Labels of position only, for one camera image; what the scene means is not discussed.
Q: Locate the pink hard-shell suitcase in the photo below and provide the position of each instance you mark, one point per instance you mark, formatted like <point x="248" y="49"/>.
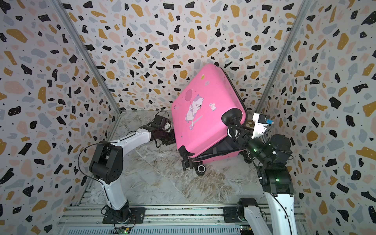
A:
<point x="201" y="115"/>

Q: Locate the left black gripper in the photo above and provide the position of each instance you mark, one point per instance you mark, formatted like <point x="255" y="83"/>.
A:
<point x="173" y="138"/>

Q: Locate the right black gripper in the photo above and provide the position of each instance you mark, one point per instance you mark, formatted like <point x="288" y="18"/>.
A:
<point x="245" y="140"/>

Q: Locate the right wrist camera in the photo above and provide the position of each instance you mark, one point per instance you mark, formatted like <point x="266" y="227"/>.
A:
<point x="261" y="123"/>

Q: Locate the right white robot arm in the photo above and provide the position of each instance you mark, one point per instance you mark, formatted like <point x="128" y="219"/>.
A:
<point x="275" y="180"/>

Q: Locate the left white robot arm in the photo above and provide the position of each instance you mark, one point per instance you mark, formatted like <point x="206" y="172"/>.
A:
<point x="107" y="163"/>

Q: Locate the right aluminium corner post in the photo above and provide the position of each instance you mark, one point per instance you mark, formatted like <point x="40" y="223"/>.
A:
<point x="285" y="50"/>

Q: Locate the aluminium corner post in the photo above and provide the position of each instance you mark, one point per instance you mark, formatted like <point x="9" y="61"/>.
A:
<point x="285" y="50"/>
<point x="63" y="15"/>

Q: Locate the left aluminium corner post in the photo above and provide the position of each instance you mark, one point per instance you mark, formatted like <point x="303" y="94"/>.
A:
<point x="63" y="15"/>

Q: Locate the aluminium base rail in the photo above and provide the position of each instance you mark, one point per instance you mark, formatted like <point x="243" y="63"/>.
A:
<point x="186" y="219"/>

